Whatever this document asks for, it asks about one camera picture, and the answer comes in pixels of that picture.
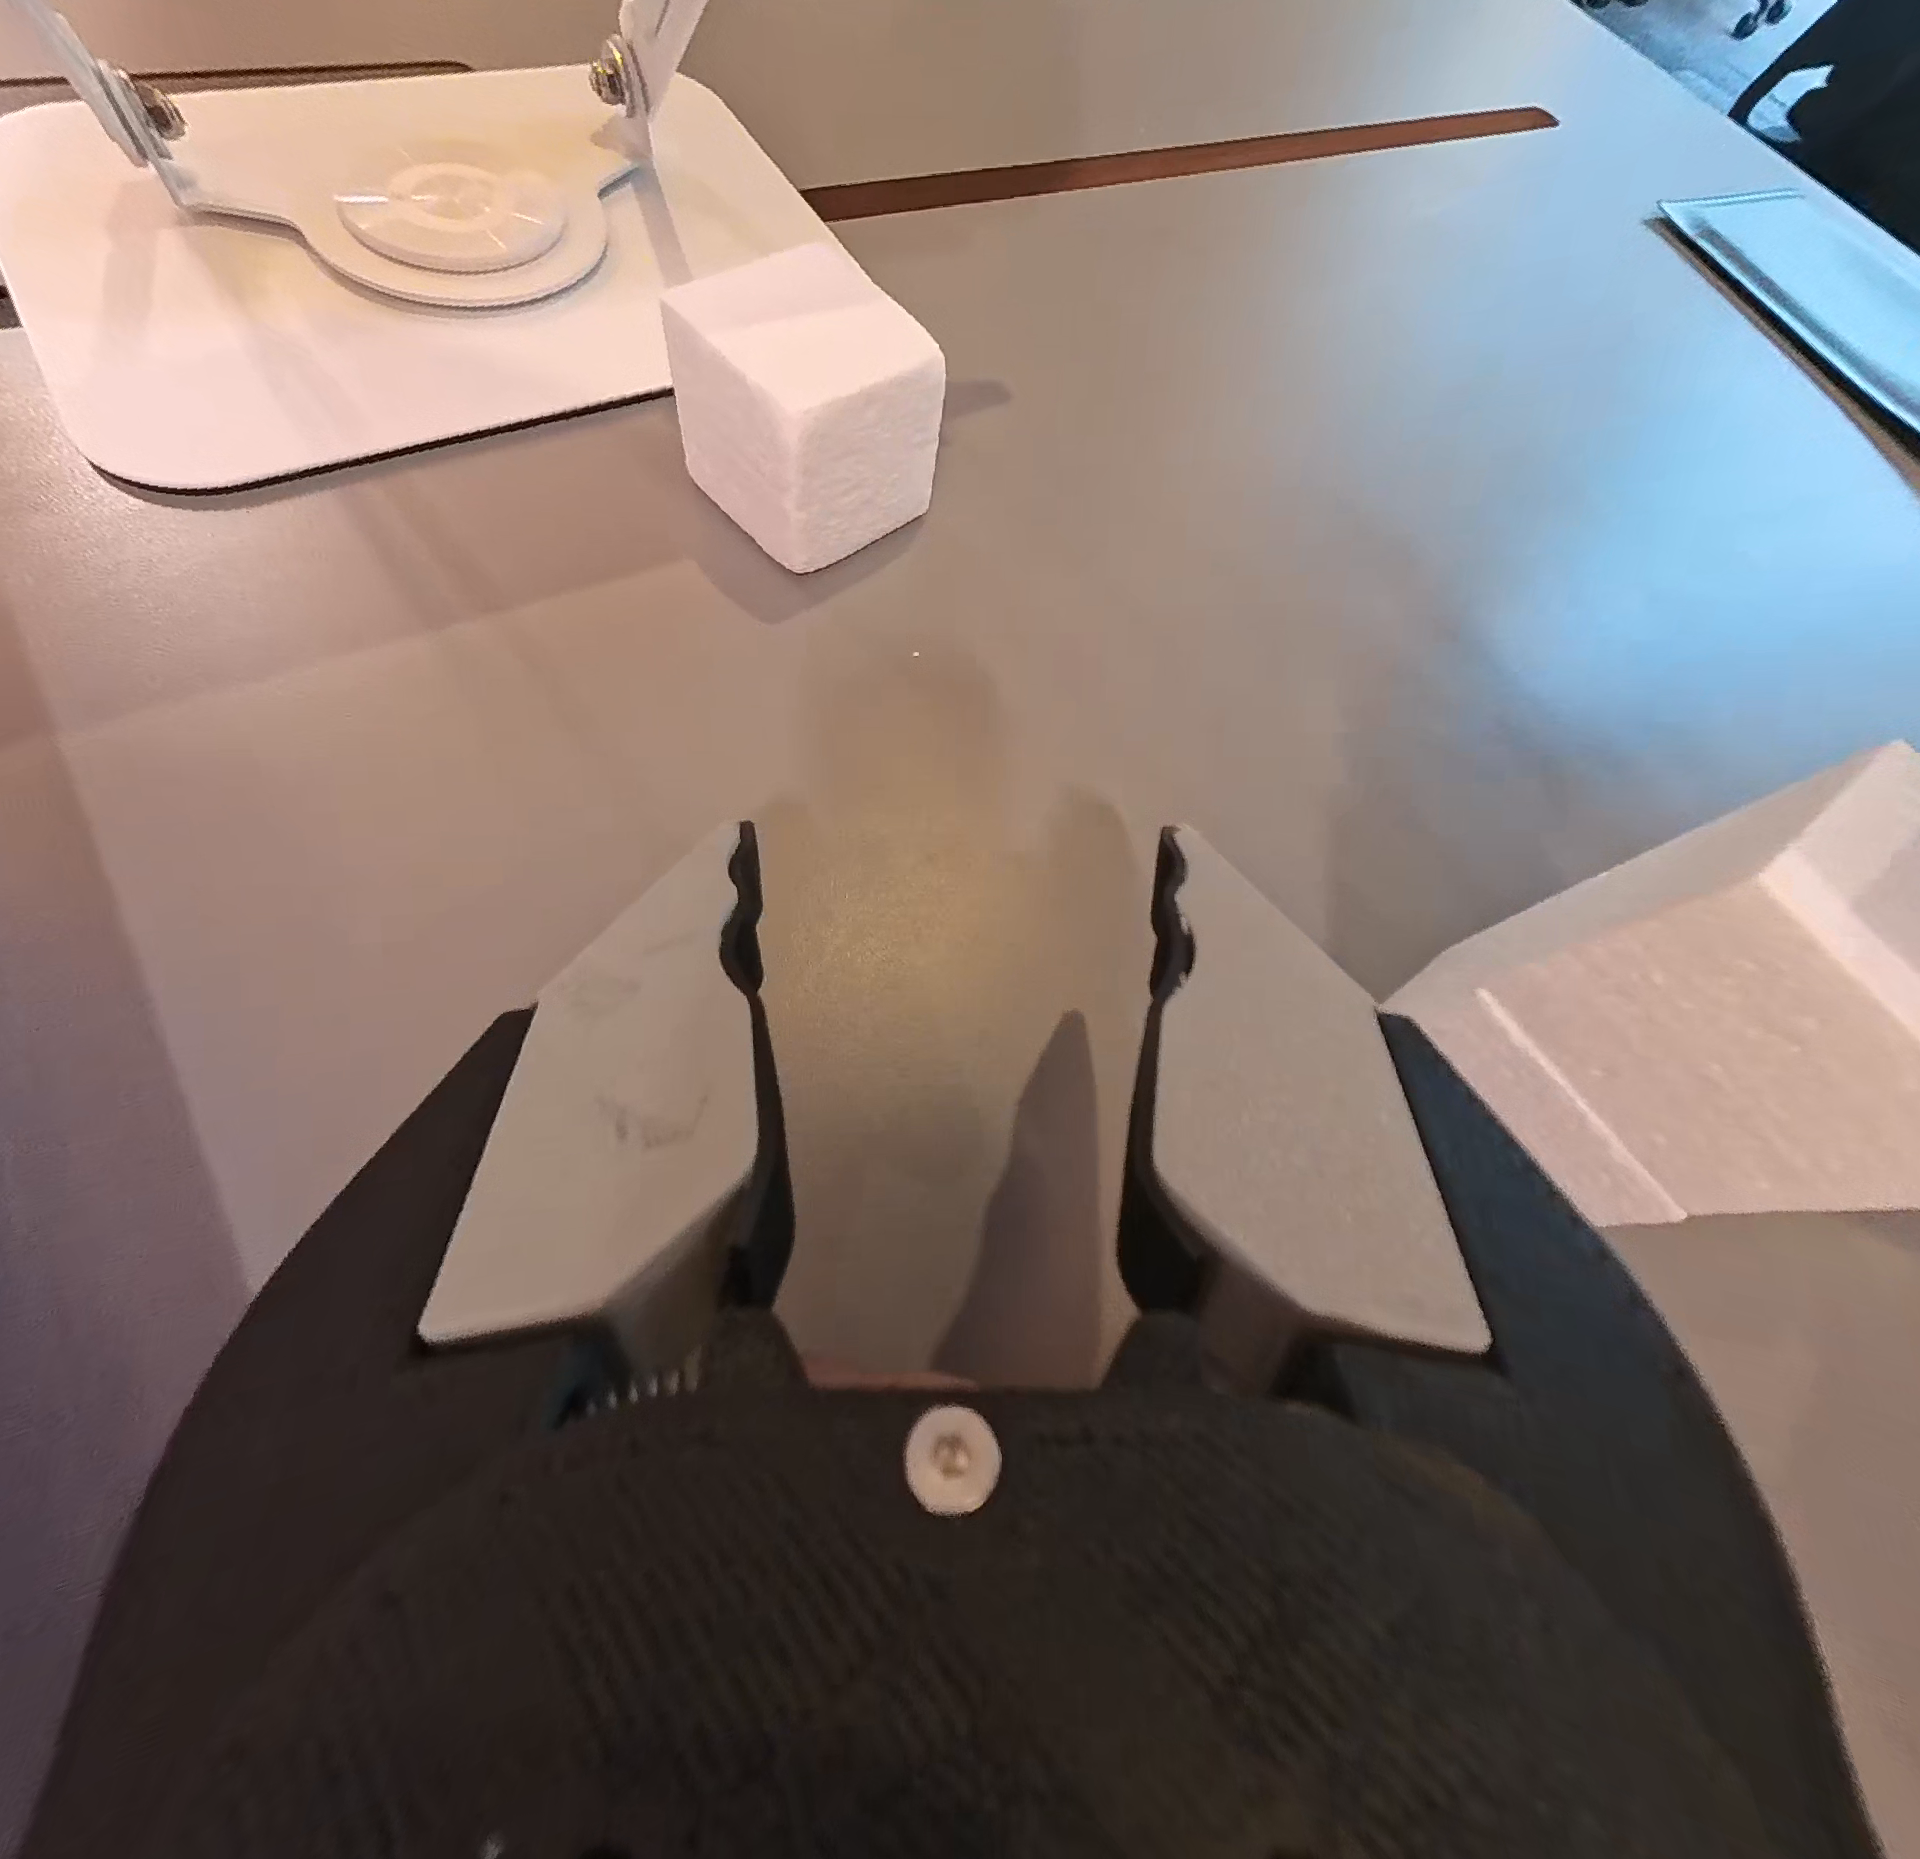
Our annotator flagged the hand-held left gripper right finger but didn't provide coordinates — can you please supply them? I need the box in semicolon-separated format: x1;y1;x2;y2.
1116;823;1495;1391

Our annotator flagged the grey flat tray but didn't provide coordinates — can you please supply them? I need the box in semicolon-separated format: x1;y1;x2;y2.
1653;191;1920;443

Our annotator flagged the white stand with wooden board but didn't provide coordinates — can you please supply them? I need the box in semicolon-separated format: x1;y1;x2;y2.
0;0;849;499

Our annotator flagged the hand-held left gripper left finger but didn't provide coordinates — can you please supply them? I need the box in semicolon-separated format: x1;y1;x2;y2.
414;819;798;1353

